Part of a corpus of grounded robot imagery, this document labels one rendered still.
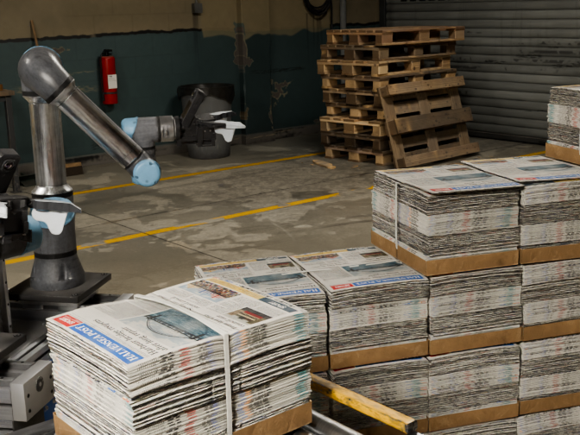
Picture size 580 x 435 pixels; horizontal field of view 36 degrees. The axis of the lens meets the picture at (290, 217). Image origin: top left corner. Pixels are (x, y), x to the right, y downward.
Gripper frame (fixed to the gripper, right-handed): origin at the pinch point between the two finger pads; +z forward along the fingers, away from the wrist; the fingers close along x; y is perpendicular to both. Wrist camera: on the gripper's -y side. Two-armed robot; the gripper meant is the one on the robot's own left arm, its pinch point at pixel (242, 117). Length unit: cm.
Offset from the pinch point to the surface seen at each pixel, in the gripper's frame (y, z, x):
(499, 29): 91, 412, -666
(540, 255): 32, 76, 47
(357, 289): 35, 21, 51
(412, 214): 20, 41, 39
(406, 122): 152, 253, -522
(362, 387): 62, 23, 55
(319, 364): 54, 10, 54
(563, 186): 13, 82, 44
